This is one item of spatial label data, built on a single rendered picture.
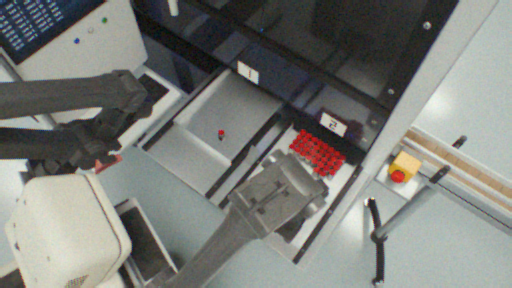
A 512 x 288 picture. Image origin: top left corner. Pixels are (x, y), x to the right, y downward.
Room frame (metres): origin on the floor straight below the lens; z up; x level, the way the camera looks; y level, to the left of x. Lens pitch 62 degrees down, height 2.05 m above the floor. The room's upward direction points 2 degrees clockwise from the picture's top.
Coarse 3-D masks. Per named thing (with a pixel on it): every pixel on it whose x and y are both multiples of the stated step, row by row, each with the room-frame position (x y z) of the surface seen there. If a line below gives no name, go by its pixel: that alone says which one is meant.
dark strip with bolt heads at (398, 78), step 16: (432, 0) 0.61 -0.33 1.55; (448, 0) 0.59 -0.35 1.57; (432, 16) 0.60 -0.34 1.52; (416, 32) 0.60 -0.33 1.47; (432, 32) 0.59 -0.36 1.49; (416, 48) 0.60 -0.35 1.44; (400, 64) 0.60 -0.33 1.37; (416, 64) 0.59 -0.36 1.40; (400, 80) 0.59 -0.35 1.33; (384, 96) 0.60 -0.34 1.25
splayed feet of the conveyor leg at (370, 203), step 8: (368, 200) 0.78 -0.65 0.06; (376, 208) 0.72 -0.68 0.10; (376, 216) 0.67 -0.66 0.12; (376, 224) 0.62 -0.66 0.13; (376, 240) 0.54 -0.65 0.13; (384, 240) 0.54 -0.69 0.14; (376, 248) 0.50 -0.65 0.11; (376, 256) 0.46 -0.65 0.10; (384, 256) 0.46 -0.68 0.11; (376, 264) 0.43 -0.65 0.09; (384, 264) 0.43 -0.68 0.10; (376, 272) 0.39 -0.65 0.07; (384, 272) 0.39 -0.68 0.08; (376, 280) 0.35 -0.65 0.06
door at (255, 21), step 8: (200, 0) 0.98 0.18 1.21; (208, 0) 0.96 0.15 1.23; (216, 0) 0.94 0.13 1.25; (224, 0) 0.92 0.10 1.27; (232, 0) 0.90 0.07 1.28; (240, 0) 0.88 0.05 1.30; (248, 0) 0.87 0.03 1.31; (256, 0) 0.85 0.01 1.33; (216, 8) 0.94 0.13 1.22; (224, 8) 0.92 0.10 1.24; (232, 8) 0.90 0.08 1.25; (240, 8) 0.88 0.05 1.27; (248, 8) 0.87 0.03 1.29; (256, 8) 0.85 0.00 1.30; (232, 16) 0.90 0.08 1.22; (240, 16) 0.88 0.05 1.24; (248, 16) 0.87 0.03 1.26; (256, 16) 0.85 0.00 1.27; (248, 24) 0.87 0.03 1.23; (256, 24) 0.85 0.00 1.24
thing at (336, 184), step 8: (288, 136) 0.69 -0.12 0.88; (280, 144) 0.65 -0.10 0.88; (288, 144) 0.66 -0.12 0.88; (256, 168) 0.54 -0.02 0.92; (344, 168) 0.57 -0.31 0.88; (352, 168) 0.57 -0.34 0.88; (336, 176) 0.54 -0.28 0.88; (344, 176) 0.54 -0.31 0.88; (328, 184) 0.51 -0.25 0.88; (336, 184) 0.51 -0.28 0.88; (336, 192) 0.48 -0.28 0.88; (328, 200) 0.45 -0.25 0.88; (320, 216) 0.39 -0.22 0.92; (304, 224) 0.37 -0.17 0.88; (312, 224) 0.37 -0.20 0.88; (304, 232) 0.35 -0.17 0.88; (296, 240) 0.32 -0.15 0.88; (304, 240) 0.31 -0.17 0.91
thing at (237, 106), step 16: (224, 80) 0.93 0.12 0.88; (240, 80) 0.93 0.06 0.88; (208, 96) 0.85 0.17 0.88; (224, 96) 0.85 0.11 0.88; (240, 96) 0.85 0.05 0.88; (256, 96) 0.86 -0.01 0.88; (272, 96) 0.86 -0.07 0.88; (192, 112) 0.77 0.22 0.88; (208, 112) 0.78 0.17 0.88; (224, 112) 0.78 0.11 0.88; (240, 112) 0.78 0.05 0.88; (256, 112) 0.78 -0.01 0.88; (272, 112) 0.79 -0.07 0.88; (192, 128) 0.71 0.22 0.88; (208, 128) 0.71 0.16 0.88; (224, 128) 0.71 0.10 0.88; (240, 128) 0.71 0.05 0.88; (256, 128) 0.72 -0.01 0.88; (208, 144) 0.63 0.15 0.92; (224, 144) 0.65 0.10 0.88; (240, 144) 0.65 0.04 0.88; (224, 160) 0.58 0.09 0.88
